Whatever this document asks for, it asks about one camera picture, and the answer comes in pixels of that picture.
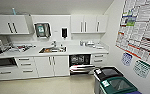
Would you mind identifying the stainless steel dishwasher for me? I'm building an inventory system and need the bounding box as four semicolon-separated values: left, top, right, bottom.
68;53;97;76

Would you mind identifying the small blue-label bottle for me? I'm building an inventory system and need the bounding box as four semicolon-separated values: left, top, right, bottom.
79;39;84;47

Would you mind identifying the small chrome sink knob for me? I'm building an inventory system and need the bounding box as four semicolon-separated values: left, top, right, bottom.
59;43;64;49

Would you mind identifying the chrome sink faucet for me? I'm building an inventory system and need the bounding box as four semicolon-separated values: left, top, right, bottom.
51;40;59;48

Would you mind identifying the stainless steel sink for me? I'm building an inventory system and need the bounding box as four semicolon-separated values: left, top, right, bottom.
38;46;68;55

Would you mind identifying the white folded cloth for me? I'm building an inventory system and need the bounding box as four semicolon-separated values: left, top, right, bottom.
95;44;106;51

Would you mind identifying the white drawer unit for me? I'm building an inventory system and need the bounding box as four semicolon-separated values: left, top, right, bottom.
90;52;110;68
15;56;39;80

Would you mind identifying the steel paper towel dispenser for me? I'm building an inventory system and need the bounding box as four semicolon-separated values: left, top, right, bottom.
34;22;52;39

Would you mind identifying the dark lidded waste bin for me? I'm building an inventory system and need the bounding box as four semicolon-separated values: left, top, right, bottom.
92;66;124;94

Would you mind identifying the grey countertop drying rack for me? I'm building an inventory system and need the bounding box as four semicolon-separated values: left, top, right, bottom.
5;44;37;54

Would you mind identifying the grey bin green lid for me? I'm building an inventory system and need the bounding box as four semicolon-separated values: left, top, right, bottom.
99;76;139;94

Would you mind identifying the small teal bottle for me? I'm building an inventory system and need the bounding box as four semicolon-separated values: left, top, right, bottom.
11;7;17;16

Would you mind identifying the built-in black microwave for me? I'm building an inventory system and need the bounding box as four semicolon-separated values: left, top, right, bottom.
0;57;18;69

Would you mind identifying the black wall soap dispenser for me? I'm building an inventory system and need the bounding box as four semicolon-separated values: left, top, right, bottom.
60;27;69;39

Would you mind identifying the dark bar cabinet handle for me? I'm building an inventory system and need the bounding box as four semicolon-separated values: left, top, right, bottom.
79;21;84;34
96;21;101;34
83;21;88;34

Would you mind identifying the white three-door wall cabinet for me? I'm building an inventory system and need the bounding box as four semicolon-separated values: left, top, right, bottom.
70;13;110;35

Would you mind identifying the white wall paper sheet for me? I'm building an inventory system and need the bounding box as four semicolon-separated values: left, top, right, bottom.
133;59;150;80
120;51;134;67

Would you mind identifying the wall poster board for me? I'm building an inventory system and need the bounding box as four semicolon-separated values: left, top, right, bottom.
115;0;150;61

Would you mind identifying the white two-door wall cabinet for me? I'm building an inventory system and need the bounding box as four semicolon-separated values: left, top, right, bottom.
0;13;35;36

